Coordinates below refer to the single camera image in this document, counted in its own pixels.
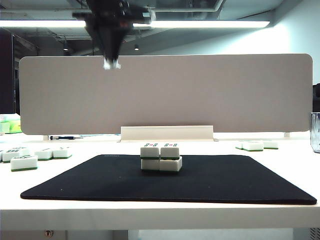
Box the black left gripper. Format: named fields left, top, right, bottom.
left=72, top=0, right=153, bottom=69

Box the black screwdriver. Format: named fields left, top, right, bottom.
left=49, top=135, right=82, bottom=141

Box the dark tall cabinet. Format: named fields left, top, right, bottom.
left=0, top=27, right=21, bottom=116

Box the green and white box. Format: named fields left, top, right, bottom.
left=0, top=114, right=22, bottom=135

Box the black mouse mat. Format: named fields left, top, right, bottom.
left=20, top=154, right=318, bottom=205

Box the beige fabric desk divider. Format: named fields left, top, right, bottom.
left=18, top=53, right=314, bottom=136

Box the beige under-desk cabinet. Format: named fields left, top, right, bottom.
left=0, top=229, right=68, bottom=240

